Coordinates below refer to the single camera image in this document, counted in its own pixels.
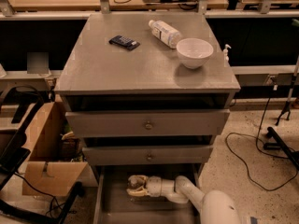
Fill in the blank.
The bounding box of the dark blue calculator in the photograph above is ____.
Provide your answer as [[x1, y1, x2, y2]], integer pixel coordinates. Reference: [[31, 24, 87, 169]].
[[109, 35, 140, 51]]

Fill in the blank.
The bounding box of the small white pump bottle right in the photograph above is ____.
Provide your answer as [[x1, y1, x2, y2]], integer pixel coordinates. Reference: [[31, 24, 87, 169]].
[[223, 44, 231, 63]]

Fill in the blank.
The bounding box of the grey three-drawer cabinet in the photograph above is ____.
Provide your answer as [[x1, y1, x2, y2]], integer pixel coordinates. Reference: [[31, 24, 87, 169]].
[[54, 12, 241, 224]]

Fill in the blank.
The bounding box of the black stand base right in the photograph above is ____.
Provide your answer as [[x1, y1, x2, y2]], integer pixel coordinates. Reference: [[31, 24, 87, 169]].
[[263, 127, 299, 171]]

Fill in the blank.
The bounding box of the middle grey drawer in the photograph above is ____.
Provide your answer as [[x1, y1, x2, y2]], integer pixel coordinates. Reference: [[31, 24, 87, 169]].
[[83, 145, 213, 166]]

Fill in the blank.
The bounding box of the black floor cable right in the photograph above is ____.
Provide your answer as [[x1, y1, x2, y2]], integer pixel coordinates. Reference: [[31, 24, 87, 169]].
[[224, 84, 299, 192]]

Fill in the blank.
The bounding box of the black chair frame left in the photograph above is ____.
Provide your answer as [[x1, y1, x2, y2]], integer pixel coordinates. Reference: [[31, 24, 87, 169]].
[[0, 86, 84, 224]]

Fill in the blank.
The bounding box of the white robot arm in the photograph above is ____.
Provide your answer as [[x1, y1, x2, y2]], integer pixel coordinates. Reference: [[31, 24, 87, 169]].
[[127, 175, 241, 224]]

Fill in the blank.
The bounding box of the clear plastic water bottle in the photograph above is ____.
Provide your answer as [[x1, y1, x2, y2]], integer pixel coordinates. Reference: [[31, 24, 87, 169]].
[[128, 180, 145, 190]]

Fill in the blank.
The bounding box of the white labelled bottle lying down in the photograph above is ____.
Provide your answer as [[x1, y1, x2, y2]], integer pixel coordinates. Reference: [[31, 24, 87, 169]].
[[149, 20, 182, 49]]

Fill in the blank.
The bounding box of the bottom open grey drawer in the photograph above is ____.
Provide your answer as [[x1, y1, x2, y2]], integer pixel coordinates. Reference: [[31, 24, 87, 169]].
[[93, 164, 200, 224]]

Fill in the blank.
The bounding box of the open cardboard box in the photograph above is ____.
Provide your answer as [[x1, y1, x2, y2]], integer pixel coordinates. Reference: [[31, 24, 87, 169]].
[[24, 103, 87, 196]]

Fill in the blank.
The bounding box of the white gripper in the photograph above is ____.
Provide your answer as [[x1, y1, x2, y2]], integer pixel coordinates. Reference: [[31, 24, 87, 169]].
[[127, 175, 162, 197]]

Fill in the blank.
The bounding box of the white ceramic bowl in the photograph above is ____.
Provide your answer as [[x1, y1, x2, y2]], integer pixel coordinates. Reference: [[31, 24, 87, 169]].
[[177, 38, 214, 69]]

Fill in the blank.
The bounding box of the top grey drawer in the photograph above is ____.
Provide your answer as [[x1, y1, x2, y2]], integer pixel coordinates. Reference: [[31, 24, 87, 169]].
[[65, 109, 230, 137]]

